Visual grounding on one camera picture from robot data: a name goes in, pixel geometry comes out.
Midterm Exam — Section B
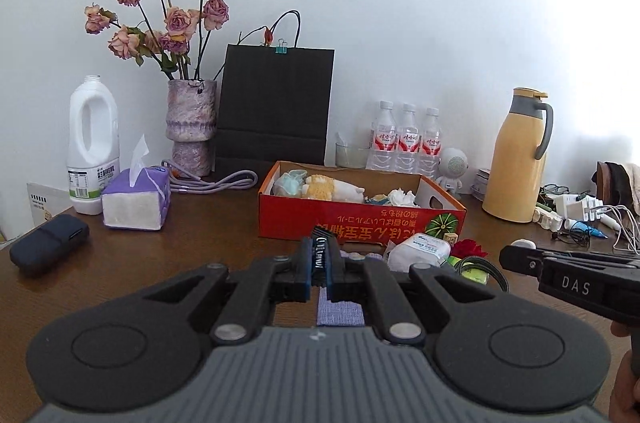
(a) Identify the clear glass cup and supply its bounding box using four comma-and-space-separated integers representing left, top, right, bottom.
335, 133, 371, 170

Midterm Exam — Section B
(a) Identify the white booklet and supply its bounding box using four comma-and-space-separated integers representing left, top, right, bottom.
26, 182, 76, 229

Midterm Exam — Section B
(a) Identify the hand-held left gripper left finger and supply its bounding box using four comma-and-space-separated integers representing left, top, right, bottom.
142, 237, 318, 345

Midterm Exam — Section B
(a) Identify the blue pen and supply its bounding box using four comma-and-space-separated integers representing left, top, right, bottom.
570, 219, 610, 240

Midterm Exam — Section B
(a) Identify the purple cord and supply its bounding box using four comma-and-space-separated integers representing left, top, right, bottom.
161, 159, 260, 193

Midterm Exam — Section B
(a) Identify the white plastic milk jug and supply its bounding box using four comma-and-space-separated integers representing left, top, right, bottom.
67, 74, 121, 216

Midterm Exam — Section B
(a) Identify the white charger block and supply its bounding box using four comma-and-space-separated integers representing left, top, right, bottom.
552, 193, 606, 221

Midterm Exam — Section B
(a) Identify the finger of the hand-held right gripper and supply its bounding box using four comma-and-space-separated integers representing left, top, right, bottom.
499, 244, 548, 278

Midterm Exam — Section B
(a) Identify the purple tissue pack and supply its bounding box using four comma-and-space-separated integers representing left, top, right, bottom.
101, 134, 172, 232

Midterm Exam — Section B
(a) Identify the green packet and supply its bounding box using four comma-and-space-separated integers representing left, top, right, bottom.
447, 255, 488, 284

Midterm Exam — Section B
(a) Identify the black braided cable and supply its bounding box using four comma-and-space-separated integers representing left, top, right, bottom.
456, 254, 510, 293

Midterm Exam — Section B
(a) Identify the red cardboard box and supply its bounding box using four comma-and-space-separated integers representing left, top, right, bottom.
257, 160, 468, 254

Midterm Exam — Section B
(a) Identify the black paper bag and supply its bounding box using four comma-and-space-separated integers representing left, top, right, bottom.
214, 10, 336, 178

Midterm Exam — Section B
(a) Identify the dark blue pouch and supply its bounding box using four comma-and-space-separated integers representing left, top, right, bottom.
9, 213, 91, 278

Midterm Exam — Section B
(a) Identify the purple marbled vase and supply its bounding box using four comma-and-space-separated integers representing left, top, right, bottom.
166, 78, 218, 177

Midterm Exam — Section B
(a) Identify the crumpled white tissue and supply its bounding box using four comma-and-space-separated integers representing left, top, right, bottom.
387, 188, 420, 207

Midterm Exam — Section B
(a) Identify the red label water bottle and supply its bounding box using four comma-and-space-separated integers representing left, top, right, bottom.
420, 107, 444, 179
367, 100, 401, 174
397, 103, 423, 176

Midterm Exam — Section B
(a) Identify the small black comb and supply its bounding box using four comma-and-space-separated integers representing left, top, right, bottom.
311, 224, 337, 289

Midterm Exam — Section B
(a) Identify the white tissue packet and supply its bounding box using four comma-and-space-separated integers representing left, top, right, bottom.
387, 237, 452, 274

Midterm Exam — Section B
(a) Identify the small pale tin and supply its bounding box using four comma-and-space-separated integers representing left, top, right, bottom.
470, 168, 493, 198

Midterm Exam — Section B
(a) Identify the yellow and white plush toy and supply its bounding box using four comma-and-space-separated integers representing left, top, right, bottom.
300, 174, 367, 204

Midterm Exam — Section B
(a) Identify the dried pink rose bouquet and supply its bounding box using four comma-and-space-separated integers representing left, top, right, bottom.
84, 0, 276, 83

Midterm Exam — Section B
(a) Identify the light green face mask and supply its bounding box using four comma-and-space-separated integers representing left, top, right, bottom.
271, 170, 308, 198

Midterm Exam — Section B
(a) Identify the purple woven cloth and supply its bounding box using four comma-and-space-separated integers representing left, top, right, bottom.
317, 285, 366, 328

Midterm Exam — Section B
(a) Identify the person's right hand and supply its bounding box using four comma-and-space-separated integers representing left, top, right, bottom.
607, 322, 640, 423

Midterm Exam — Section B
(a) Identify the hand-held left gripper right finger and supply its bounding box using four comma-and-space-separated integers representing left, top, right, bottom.
323, 252, 499, 345

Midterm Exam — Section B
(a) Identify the white cable bundle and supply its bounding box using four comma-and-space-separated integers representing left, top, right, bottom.
590, 203, 640, 254

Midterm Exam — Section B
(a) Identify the red flower ornament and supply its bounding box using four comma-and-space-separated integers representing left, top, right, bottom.
450, 239, 490, 260

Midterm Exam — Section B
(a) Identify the white astronaut speaker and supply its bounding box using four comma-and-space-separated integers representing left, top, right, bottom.
434, 147, 469, 194

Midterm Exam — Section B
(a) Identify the yellow thermos jug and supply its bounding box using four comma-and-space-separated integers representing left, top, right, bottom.
482, 87, 554, 223

